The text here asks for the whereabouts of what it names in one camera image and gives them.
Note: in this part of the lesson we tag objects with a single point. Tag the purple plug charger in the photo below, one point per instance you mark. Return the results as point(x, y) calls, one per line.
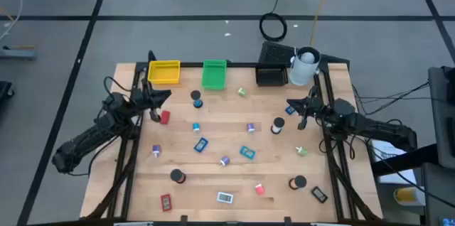
point(224, 161)
point(156, 150)
point(251, 127)

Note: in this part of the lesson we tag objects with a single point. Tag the grey floor stand foot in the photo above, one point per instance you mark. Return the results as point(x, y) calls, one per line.
point(17, 54)

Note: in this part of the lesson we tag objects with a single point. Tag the black metal beam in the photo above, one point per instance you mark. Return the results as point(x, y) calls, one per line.
point(405, 160)

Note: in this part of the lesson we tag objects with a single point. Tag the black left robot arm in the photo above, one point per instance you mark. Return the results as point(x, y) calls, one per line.
point(89, 137)

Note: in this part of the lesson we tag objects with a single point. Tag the pink plug charger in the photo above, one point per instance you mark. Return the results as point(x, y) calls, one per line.
point(259, 189)

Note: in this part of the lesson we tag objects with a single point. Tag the teal digital thermometer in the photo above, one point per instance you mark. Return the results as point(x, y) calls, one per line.
point(247, 152)

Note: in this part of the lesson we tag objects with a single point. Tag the black aluminium table frame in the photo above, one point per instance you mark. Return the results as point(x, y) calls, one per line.
point(193, 64)

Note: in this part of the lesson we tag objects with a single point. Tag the black table edge clamp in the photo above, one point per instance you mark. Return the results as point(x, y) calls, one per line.
point(183, 218)
point(287, 219)

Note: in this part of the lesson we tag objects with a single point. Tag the pale cylindrical container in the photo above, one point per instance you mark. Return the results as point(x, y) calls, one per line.
point(300, 75)

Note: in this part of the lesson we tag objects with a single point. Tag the green plastic basket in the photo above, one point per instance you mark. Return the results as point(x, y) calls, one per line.
point(213, 80)

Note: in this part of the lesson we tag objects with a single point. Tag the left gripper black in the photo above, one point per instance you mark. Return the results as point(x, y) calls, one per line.
point(154, 115)

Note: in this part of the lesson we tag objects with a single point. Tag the black perforated panel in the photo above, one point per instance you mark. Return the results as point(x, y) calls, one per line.
point(275, 53)

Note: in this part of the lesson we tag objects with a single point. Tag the grey equipment cart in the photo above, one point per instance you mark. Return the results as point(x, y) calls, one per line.
point(440, 130)

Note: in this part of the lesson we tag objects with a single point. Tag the white ball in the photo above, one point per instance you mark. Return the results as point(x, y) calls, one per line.
point(307, 57)

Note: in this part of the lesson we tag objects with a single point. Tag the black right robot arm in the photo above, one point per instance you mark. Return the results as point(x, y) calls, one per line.
point(377, 128)

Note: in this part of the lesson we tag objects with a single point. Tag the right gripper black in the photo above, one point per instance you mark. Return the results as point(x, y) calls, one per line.
point(303, 124)

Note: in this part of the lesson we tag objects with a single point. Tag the yellow plastic basket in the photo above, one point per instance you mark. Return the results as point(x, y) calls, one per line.
point(156, 76)

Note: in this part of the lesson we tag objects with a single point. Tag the yellow white container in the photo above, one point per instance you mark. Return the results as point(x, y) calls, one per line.
point(409, 195)

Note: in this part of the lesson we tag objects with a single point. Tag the black plastic basket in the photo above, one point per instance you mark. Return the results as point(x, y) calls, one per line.
point(272, 76)

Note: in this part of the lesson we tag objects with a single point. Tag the black caster base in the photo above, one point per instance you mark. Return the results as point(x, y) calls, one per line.
point(4, 89)

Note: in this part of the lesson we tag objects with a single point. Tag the white paper sheet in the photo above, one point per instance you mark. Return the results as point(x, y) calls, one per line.
point(385, 149)

